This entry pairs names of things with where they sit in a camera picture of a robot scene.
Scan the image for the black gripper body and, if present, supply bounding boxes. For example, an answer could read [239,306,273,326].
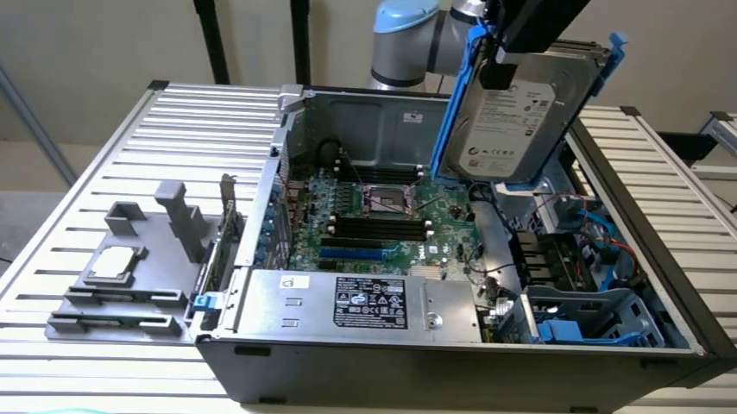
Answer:
[482,0,584,66]

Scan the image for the hard disk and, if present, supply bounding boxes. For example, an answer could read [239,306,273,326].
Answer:
[430,30,630,196]

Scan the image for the grey metal disk bay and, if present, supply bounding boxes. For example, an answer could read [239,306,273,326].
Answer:
[496,285,657,347]

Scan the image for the black RAM slot bank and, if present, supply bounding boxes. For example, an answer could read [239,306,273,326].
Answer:
[331,159,429,181]
[329,212,434,242]

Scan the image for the CPU socket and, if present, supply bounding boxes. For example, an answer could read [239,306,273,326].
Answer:
[358,182,421,216]

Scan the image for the black upright pole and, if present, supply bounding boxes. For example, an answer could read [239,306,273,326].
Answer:
[194,0,232,85]
[289,0,314,86]

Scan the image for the black expansion slot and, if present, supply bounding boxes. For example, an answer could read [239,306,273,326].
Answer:
[319,236,386,250]

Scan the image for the green motherboard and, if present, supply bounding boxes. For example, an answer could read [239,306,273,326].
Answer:
[286,166,512,312]

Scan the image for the blue expansion slot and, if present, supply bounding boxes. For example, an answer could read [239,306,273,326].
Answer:
[318,247,386,261]

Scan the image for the silver power supply unit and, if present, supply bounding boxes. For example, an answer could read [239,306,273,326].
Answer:
[231,268,484,343]

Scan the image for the graphics card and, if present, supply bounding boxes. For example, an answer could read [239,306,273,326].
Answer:
[194,172,247,314]

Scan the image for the black open PC case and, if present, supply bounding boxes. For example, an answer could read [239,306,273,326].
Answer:
[192,84,725,405]

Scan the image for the grey parts rack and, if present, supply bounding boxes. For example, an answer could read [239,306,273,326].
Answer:
[44,179,247,342]

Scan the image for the silver CPU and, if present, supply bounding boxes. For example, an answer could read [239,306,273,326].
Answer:
[94,246,147,278]

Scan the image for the blue data wire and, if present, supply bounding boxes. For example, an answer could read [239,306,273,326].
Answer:
[566,202,638,288]

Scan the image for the red wire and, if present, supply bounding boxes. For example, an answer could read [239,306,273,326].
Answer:
[596,240,644,286]

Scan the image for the grey metal frame bar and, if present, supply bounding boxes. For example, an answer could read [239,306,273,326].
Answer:
[0,60,80,187]

